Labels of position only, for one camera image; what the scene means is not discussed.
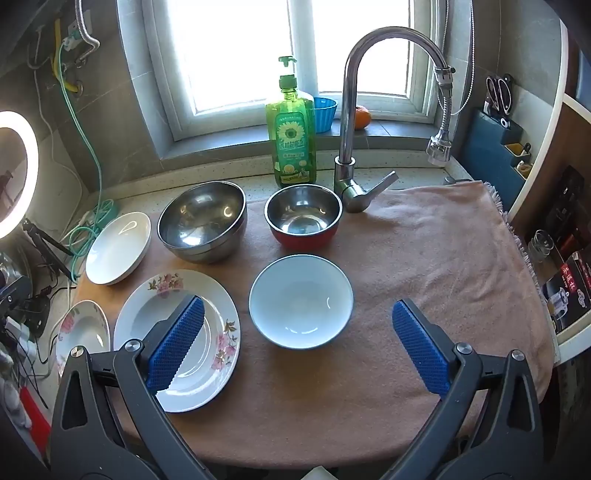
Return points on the white ring light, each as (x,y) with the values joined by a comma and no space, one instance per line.
(17,123)

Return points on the glass cup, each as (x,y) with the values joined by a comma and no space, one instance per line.
(540,246)

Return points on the white window frame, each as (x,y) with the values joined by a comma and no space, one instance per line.
(202,67)

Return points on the red steel bowl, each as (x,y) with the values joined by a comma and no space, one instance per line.
(303,217)

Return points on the scissors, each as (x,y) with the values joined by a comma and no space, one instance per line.
(500,94)

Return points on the pink towel mat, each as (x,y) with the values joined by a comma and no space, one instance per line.
(359,398)

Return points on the blue plastic cup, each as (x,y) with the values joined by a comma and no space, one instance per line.
(325,109)

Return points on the green dish soap bottle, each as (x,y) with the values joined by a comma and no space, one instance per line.
(290,123)

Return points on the small floral rim plate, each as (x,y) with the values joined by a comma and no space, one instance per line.
(85,324)

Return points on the white plate green leaf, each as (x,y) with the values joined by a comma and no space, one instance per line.
(118,249)

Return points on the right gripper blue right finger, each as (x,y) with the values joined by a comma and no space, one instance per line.
(487,423)

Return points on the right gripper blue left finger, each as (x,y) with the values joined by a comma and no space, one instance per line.
(87,440)

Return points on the light blue ceramic bowl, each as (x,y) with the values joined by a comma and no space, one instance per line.
(301,301)

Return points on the large floral rim plate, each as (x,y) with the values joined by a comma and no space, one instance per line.
(210,361)

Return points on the orange tangerine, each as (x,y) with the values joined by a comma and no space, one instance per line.
(362,118)

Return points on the black tripod stand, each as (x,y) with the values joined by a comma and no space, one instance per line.
(48,247)

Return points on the dark blue utensil holder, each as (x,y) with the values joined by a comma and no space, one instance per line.
(492,151)

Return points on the large stainless steel bowl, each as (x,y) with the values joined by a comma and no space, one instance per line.
(206,223)

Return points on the red box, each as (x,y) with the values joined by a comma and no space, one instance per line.
(40,428)

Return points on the coffee pot box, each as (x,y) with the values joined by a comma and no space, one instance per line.
(568,291)

